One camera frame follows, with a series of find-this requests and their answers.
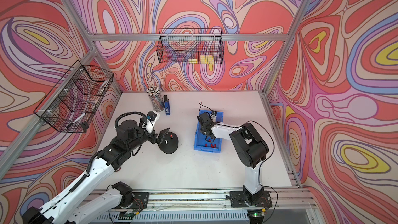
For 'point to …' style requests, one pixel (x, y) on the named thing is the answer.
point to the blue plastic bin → (205, 143)
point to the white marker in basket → (82, 115)
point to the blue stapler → (167, 108)
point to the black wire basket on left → (70, 105)
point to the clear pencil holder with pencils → (157, 99)
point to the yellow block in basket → (207, 59)
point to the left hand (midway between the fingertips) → (162, 124)
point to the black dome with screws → (169, 143)
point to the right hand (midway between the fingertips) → (208, 131)
